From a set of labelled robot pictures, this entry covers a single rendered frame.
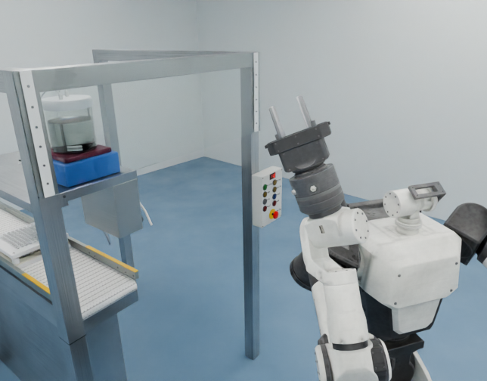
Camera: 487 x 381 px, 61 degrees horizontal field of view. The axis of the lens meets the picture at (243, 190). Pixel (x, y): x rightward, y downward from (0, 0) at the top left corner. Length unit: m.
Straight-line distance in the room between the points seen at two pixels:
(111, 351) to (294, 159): 1.38
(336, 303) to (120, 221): 0.93
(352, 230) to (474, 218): 0.54
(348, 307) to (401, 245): 0.31
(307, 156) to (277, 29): 4.29
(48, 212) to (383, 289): 0.92
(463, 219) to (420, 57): 3.09
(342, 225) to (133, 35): 4.75
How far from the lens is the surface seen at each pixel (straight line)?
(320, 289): 0.94
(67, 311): 1.45
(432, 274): 1.10
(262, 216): 1.96
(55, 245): 1.34
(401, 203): 1.03
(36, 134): 1.23
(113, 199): 1.48
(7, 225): 2.40
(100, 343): 1.88
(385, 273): 1.03
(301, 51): 4.82
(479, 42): 4.06
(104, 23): 5.16
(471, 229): 1.22
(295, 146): 0.76
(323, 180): 0.75
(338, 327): 0.80
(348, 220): 0.76
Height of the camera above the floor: 1.72
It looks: 21 degrees down
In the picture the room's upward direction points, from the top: 1 degrees counter-clockwise
